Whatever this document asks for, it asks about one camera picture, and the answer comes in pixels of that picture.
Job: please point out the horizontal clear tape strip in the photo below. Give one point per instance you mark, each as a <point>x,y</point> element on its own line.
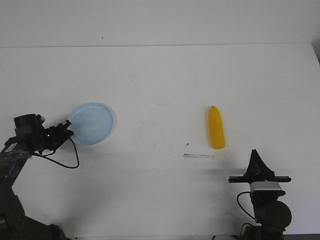
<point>199,156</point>

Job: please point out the light blue round plate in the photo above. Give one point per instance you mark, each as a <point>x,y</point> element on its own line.
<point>91,123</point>

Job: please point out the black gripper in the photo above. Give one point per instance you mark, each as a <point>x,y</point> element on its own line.
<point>51,138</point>
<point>265,174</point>

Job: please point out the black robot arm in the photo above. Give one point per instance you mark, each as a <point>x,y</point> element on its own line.
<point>14,224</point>
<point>270,215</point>

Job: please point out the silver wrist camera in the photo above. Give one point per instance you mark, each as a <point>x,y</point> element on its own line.
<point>266,187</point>

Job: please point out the yellow plastic corn cob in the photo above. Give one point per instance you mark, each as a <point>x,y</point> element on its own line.
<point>216,128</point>

